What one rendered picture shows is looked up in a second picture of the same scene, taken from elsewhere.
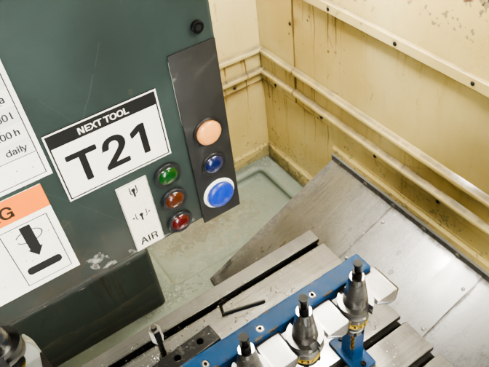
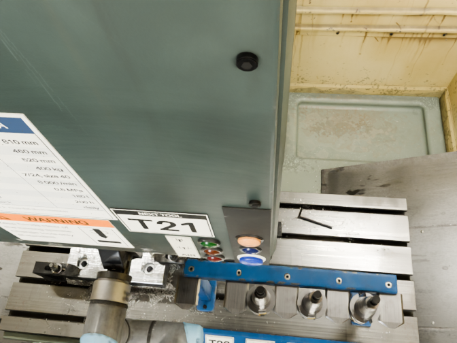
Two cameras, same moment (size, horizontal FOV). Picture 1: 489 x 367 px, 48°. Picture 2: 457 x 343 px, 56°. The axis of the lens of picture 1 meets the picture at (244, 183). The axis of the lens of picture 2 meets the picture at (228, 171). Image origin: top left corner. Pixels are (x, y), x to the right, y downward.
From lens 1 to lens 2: 0.33 m
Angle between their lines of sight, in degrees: 31
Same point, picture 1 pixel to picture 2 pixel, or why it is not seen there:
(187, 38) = (244, 204)
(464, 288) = not seen: outside the picture
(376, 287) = (388, 309)
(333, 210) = (443, 190)
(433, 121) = not seen: outside the picture
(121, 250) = (166, 252)
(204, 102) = (251, 229)
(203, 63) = (255, 217)
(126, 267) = not seen: hidden behind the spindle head
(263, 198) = (406, 131)
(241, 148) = (417, 82)
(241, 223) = (375, 140)
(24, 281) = (94, 241)
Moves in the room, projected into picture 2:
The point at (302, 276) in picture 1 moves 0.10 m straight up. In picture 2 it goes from (371, 229) to (379, 218)
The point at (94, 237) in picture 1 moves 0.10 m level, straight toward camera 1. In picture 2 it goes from (147, 243) to (123, 327)
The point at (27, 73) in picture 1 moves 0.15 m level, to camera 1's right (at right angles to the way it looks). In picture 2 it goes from (101, 186) to (244, 278)
